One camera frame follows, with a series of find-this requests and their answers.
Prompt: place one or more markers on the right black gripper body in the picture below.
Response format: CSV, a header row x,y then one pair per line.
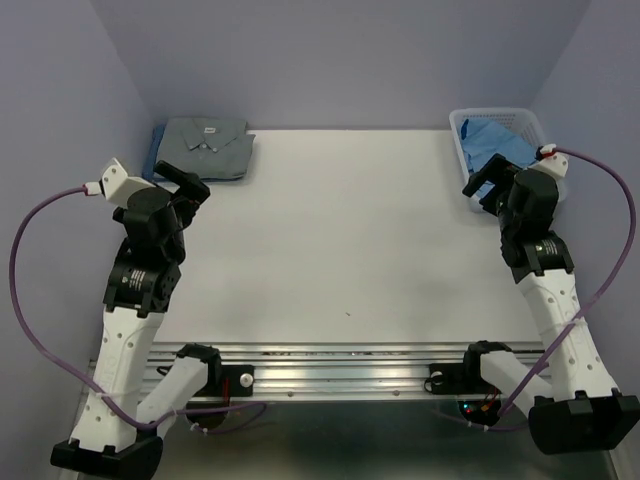
x,y
498,204

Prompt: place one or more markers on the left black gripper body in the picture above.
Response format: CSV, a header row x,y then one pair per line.
x,y
187,200

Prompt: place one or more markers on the light blue long sleeve shirt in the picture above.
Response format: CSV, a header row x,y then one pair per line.
x,y
487,139

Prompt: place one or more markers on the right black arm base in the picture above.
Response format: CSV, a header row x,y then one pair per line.
x,y
454,379

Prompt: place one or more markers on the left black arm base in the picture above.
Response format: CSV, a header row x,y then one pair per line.
x,y
235,381

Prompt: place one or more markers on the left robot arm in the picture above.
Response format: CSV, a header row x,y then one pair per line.
x,y
120,434

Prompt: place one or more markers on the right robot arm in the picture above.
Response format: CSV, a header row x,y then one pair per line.
x,y
570,400

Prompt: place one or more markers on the folded dark blue shirt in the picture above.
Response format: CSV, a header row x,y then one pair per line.
x,y
150,160

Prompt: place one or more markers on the folded grey shirt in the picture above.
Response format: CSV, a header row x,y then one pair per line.
x,y
216,149

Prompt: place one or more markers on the white plastic basket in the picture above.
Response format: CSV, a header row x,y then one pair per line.
x,y
520,122

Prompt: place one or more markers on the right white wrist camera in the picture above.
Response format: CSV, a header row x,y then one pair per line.
x,y
551,162

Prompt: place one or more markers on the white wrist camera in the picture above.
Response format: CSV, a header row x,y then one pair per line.
x,y
116,184
551,162

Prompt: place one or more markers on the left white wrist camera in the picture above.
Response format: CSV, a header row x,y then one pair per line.
x,y
116,184

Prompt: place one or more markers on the aluminium mounting rail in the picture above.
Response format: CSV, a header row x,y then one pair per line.
x,y
339,372

